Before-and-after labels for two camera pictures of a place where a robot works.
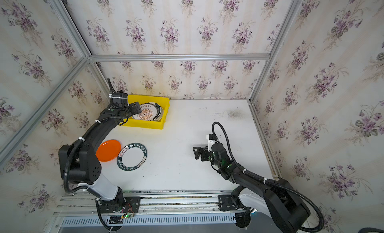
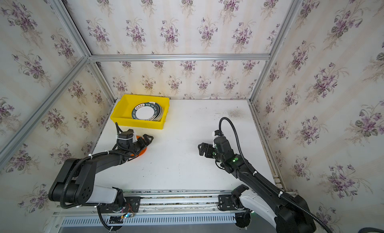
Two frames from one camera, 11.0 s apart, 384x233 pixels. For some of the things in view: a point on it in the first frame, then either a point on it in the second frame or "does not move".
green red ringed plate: [159, 112] does not move
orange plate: [108, 150] to [143, 151]
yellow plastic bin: [164, 102] does not move
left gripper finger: [135, 108] to [139, 146]
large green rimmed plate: [132, 156] to [146, 111]
